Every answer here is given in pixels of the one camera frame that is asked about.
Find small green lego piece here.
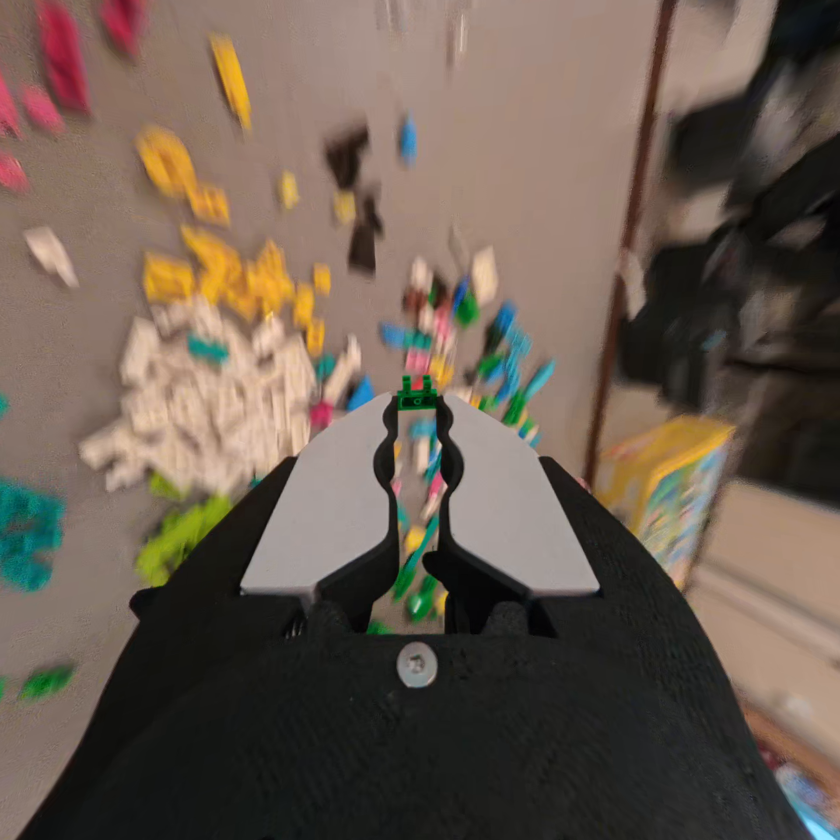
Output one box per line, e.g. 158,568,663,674
395,374,439,412

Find pile of teal lego bricks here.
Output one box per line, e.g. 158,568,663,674
0,479,67,592

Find black lego brick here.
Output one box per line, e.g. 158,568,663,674
325,125,371,189
348,196,385,274

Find pile of white lego bricks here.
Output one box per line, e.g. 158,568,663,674
79,298,365,496

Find single white lego brick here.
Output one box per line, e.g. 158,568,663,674
23,226,80,290

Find scattered mixed-colour lego bricks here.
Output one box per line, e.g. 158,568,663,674
377,246,559,624

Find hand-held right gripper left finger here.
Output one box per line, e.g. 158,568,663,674
240,392,401,597

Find yellow lego box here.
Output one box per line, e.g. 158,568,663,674
594,415,735,592

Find green lego brick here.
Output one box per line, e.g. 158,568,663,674
18,664,77,702

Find pile of yellow lego bricks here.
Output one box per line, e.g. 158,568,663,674
134,33,332,358

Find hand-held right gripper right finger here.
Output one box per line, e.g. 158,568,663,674
425,394,600,599

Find lime green lego bricks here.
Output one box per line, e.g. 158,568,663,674
134,472,234,588

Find pink lego bricks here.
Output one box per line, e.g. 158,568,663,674
0,0,148,194

